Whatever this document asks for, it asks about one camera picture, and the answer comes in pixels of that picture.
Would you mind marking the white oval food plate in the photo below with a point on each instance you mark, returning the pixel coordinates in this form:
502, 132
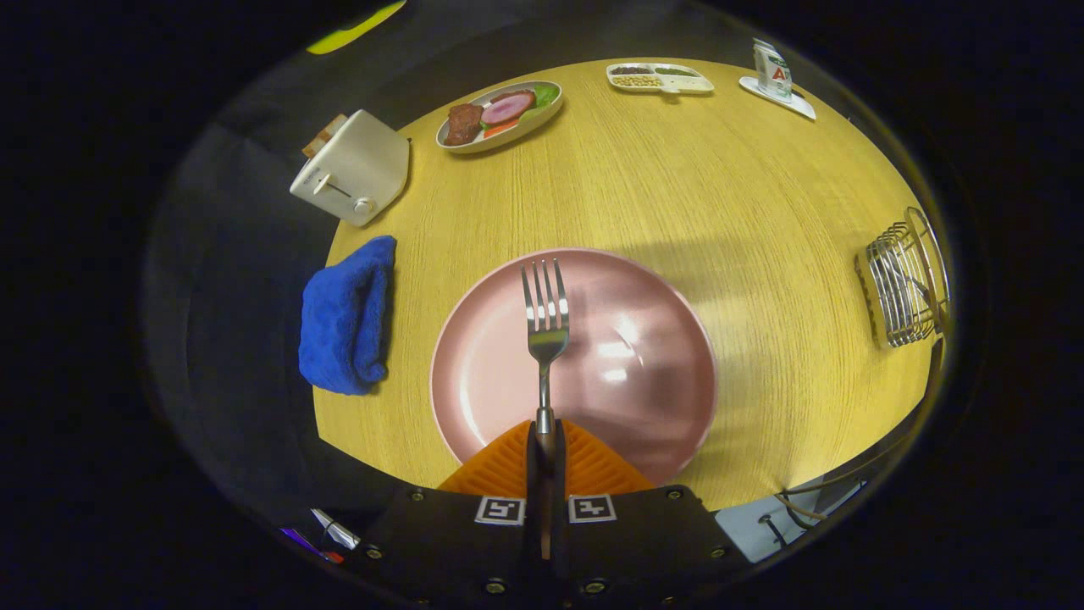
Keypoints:
508, 135

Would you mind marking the metal fork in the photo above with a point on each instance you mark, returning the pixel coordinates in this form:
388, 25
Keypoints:
546, 330

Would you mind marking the blue towel cloth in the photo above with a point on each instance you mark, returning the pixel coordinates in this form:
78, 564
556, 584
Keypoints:
343, 318

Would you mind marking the orange carrot piece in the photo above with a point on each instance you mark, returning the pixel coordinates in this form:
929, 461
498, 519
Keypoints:
500, 129

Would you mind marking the toast slice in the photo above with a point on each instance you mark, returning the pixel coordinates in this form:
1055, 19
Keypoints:
333, 127
315, 146

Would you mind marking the white bottle green label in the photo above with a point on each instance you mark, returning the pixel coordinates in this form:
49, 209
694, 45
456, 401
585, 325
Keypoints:
772, 74

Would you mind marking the white toaster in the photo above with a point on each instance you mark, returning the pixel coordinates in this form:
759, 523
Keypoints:
360, 165

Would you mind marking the brown meat piece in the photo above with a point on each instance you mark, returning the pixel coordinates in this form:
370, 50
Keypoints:
463, 124

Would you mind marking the white divided snack tray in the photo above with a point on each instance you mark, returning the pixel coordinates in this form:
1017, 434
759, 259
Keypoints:
659, 78

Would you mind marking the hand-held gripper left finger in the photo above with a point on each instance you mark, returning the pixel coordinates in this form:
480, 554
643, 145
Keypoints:
532, 500

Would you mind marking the pink ham slice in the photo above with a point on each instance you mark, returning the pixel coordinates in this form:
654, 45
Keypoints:
506, 108

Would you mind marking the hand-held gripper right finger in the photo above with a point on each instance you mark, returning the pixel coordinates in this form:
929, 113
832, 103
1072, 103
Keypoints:
563, 500

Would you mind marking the pink round plate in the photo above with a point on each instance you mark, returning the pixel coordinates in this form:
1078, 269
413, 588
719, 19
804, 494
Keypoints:
635, 356

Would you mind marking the white square coaster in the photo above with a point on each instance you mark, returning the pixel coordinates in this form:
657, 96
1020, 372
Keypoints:
800, 106

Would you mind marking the green lettuce leaf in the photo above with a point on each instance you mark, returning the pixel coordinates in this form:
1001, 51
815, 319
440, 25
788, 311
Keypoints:
548, 93

